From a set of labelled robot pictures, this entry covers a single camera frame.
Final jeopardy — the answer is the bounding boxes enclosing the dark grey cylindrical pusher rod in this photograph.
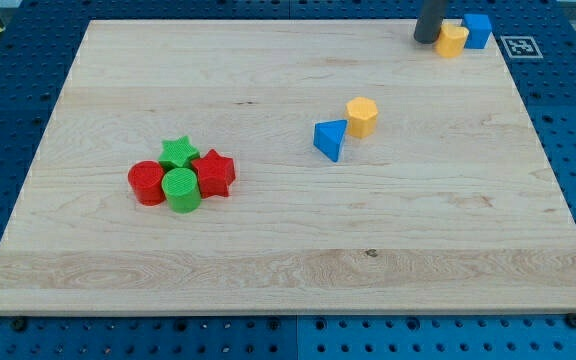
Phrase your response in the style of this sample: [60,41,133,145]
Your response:
[413,0,449,44]

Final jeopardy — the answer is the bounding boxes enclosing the yellow hexagon block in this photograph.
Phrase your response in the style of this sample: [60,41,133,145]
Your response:
[345,97,379,138]

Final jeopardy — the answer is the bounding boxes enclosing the blue triangle block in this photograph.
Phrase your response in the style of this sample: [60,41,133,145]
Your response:
[313,119,348,162]

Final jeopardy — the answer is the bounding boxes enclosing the yellow heart block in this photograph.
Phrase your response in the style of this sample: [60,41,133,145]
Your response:
[435,23,469,58]

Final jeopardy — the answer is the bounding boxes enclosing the blue cube block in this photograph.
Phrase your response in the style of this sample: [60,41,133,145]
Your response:
[462,13,492,49]

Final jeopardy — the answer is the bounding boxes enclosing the black white fiducial marker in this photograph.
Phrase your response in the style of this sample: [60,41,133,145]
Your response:
[500,35,543,59]

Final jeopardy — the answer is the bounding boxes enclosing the wooden board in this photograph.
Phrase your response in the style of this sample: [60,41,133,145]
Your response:
[0,20,576,316]

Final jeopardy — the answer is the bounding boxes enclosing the red star block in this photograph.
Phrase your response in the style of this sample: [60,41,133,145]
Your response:
[191,149,236,199]

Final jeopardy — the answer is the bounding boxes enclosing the green star block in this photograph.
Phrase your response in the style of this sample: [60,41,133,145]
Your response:
[158,136,200,171]

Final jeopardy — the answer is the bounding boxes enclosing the green cylinder block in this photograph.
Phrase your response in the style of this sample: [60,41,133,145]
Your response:
[162,168,202,213]

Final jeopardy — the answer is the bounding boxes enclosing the red cylinder block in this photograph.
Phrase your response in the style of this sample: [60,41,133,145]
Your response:
[127,160,165,206]

